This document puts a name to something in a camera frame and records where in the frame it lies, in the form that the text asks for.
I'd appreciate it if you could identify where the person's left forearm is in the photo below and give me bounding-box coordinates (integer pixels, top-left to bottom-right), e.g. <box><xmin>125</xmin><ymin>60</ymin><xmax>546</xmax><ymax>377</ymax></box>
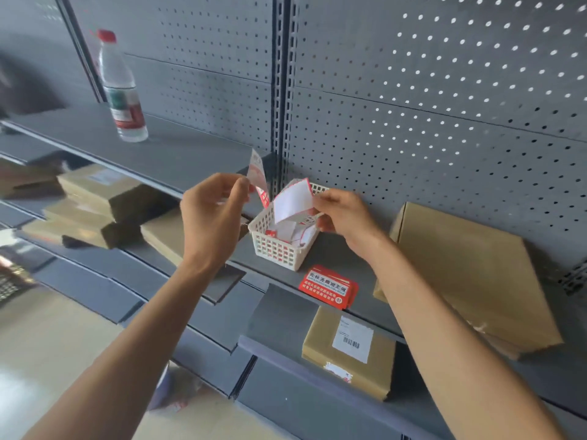
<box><xmin>22</xmin><ymin>256</ymin><xmax>230</xmax><ymax>440</ymax></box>

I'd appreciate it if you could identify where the grey perforated back panel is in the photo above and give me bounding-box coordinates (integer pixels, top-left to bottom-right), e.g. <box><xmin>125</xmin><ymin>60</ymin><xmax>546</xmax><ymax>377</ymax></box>
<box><xmin>288</xmin><ymin>0</ymin><xmax>587</xmax><ymax>275</ymax></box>
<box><xmin>64</xmin><ymin>0</ymin><xmax>279</xmax><ymax>154</ymax></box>

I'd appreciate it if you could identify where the person's right forearm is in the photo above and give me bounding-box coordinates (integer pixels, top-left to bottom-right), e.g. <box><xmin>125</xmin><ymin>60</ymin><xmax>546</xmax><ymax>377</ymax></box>
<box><xmin>361</xmin><ymin>233</ymin><xmax>569</xmax><ymax>440</ymax></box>

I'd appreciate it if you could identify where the grey slotted shelf upright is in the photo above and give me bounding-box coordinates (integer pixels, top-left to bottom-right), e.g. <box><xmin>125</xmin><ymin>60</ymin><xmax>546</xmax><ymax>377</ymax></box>
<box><xmin>271</xmin><ymin>0</ymin><xmax>299</xmax><ymax>197</ymax></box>

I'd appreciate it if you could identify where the stack of red printed cards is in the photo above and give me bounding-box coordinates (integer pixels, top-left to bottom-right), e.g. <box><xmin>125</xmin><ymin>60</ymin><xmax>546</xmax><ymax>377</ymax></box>
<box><xmin>298</xmin><ymin>265</ymin><xmax>359</xmax><ymax>310</ymax></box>

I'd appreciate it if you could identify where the white plastic bag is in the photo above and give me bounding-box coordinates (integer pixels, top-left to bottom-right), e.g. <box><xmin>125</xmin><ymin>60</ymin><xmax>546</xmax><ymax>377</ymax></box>
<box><xmin>149</xmin><ymin>364</ymin><xmax>205</xmax><ymax>414</ymax></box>

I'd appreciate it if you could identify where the person's left hand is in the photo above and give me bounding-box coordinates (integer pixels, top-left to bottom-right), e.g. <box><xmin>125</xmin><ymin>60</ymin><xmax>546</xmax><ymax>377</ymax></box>
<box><xmin>180</xmin><ymin>173</ymin><xmax>251</xmax><ymax>272</ymax></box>

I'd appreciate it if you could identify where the black mesh basket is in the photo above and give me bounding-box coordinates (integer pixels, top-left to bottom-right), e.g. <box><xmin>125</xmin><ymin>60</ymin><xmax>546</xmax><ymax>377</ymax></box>
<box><xmin>0</xmin><ymin>263</ymin><xmax>35</xmax><ymax>305</ymax></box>

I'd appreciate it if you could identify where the red and white label card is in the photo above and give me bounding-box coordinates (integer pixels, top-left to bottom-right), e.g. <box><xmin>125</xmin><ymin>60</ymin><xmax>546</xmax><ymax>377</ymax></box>
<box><xmin>247</xmin><ymin>149</ymin><xmax>271</xmax><ymax>209</ymax></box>

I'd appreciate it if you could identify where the dark brown cardboard box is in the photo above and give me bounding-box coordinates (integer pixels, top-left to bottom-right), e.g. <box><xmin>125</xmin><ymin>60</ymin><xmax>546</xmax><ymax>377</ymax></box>
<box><xmin>0</xmin><ymin>158</ymin><xmax>66</xmax><ymax>200</ymax></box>

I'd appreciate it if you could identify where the large flat cardboard box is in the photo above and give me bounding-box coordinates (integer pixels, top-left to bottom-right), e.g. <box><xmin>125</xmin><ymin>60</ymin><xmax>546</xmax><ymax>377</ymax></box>
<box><xmin>373</xmin><ymin>202</ymin><xmax>564</xmax><ymax>361</ymax></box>

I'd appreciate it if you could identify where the clear water bottle red cap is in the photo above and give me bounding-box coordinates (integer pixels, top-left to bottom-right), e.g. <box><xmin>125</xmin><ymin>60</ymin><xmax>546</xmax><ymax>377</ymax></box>
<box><xmin>96</xmin><ymin>29</ymin><xmax>149</xmax><ymax>143</ymax></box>

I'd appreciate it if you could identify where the person's right hand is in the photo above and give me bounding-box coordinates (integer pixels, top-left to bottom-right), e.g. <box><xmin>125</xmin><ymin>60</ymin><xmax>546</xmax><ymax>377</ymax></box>
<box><xmin>313</xmin><ymin>189</ymin><xmax>391</xmax><ymax>262</ymax></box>

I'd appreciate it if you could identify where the small labelled cardboard parcel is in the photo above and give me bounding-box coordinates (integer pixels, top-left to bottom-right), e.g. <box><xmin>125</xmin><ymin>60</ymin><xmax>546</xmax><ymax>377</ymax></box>
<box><xmin>301</xmin><ymin>306</ymin><xmax>397</xmax><ymax>402</ymax></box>

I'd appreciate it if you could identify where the pile of cards in basket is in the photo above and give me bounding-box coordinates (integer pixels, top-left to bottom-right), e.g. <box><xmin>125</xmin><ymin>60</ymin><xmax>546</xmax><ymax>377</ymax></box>
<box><xmin>266</xmin><ymin>211</ymin><xmax>320</xmax><ymax>248</ymax></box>

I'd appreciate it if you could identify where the white plastic mesh basket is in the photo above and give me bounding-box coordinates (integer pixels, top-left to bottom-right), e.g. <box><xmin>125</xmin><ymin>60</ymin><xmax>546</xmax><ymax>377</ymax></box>
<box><xmin>248</xmin><ymin>180</ymin><xmax>330</xmax><ymax>272</ymax></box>

